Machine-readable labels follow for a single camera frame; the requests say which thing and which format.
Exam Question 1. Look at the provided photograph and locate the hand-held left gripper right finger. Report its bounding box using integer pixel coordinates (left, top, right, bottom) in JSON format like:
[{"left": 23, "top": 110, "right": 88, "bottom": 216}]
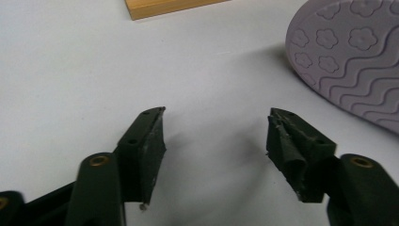
[{"left": 265, "top": 107, "right": 338, "bottom": 203}]

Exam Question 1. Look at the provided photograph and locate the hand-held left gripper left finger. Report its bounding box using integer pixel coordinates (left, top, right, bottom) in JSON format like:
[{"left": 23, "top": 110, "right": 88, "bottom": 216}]
[{"left": 113, "top": 106, "right": 168, "bottom": 206}]

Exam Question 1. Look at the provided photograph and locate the wooden shoe rack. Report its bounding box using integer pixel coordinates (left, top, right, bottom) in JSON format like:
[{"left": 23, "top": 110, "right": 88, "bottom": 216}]
[{"left": 124, "top": 0, "right": 231, "bottom": 21}]

